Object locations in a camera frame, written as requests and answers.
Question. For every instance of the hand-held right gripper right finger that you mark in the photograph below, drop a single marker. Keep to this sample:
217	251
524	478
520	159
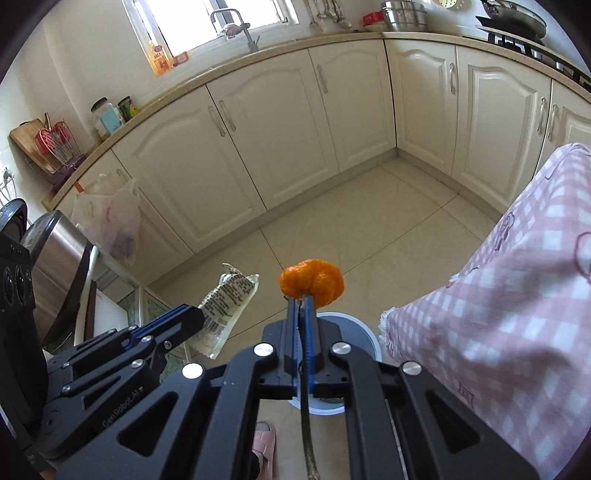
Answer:
310	332

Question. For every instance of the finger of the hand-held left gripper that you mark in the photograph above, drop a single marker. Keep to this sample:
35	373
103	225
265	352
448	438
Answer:
152	353
175	316

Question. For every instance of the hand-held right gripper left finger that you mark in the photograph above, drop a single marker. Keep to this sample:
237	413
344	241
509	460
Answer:
291	332

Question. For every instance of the blue plastic trash bin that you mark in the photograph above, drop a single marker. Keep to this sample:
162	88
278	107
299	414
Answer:
360	334

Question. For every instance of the orange tangerine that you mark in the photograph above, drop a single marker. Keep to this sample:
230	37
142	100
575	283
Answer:
314	281

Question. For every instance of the clear printed plastic wrapper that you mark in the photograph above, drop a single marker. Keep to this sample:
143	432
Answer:
226	300

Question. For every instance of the wooden skewer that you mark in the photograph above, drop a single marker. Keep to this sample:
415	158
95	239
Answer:
310	452

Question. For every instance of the white metal shelf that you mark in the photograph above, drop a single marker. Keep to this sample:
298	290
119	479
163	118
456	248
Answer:
141	295

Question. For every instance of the steel rice cooker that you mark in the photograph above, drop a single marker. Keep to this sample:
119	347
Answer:
55	258

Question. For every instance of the pink slipper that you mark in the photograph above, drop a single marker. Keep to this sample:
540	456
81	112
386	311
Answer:
265	443

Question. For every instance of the white plastic bag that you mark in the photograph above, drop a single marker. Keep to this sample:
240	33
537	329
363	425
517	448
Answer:
111	217

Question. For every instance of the purple utensil stand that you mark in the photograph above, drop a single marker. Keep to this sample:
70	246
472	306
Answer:
69	168

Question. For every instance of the metal whisk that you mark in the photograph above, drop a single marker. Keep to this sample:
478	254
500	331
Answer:
64	145

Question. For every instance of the red kitchen utensil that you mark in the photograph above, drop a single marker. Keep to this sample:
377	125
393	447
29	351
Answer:
45	141

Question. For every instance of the wooden cutting board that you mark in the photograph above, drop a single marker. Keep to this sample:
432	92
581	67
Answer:
25	138

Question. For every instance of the teal box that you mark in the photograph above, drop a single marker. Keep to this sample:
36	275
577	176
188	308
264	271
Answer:
112	122

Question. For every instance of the cream kitchen base cabinets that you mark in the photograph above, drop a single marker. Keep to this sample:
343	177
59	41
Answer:
277	129

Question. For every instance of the clear jar white lid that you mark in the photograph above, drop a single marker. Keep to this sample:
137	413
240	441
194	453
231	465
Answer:
98	110

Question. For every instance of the small green can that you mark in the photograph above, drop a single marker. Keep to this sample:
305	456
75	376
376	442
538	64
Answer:
128	108

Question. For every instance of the pink checkered tablecloth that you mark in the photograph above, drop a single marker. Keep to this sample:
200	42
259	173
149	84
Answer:
531	300

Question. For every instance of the orange bottle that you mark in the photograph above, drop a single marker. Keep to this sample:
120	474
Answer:
159	60

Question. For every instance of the small orange holder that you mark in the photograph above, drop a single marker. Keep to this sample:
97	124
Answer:
181	58

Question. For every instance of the kitchen window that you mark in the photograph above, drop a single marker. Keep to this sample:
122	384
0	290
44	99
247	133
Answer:
194	23

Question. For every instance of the steel kitchen faucet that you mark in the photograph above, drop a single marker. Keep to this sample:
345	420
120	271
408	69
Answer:
244	27

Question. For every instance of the hanging metal ladle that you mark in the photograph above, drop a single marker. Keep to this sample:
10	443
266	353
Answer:
345	17
326	9
334	11

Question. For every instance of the red bowl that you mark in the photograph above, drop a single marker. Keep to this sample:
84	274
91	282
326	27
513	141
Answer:
373	19

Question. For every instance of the steel steamer pot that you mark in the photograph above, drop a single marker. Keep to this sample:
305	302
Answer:
405	16

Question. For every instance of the cream round strainer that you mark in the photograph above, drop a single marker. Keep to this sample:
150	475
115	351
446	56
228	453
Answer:
452	3

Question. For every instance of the black gas stove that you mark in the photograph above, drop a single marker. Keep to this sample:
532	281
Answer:
545	53

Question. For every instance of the wok with lid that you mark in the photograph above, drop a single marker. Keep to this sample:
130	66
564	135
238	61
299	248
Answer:
512	11

